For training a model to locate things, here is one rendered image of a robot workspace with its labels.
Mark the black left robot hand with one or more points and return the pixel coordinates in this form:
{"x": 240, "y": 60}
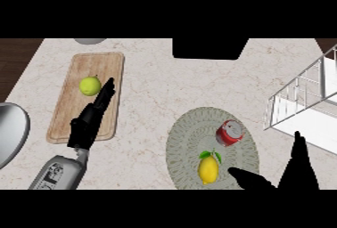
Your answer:
{"x": 90, "y": 118}

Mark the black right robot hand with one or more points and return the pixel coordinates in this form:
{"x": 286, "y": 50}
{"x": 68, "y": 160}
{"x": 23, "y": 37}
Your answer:
{"x": 297, "y": 172}

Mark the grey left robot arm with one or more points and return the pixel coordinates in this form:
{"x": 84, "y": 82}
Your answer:
{"x": 56, "y": 173}

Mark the red can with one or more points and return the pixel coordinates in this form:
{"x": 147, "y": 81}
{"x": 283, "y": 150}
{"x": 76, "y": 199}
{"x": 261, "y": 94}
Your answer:
{"x": 229, "y": 133}

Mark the round grey woven placemat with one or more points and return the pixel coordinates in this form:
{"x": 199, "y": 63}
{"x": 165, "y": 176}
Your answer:
{"x": 192, "y": 139}

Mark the wooden cutting board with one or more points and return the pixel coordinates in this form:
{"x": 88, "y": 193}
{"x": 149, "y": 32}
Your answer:
{"x": 85, "y": 95}

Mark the green lime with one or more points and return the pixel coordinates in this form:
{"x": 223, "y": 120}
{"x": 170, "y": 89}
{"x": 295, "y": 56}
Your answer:
{"x": 90, "y": 85}

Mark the grey metal bowl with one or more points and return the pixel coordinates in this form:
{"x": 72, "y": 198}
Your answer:
{"x": 10, "y": 132}

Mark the yellow lemon with leaves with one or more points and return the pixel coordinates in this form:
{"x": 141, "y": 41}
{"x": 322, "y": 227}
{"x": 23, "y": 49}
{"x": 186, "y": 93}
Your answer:
{"x": 206, "y": 168}

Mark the small grey round object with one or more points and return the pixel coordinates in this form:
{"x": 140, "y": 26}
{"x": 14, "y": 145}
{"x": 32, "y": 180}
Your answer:
{"x": 90, "y": 41}

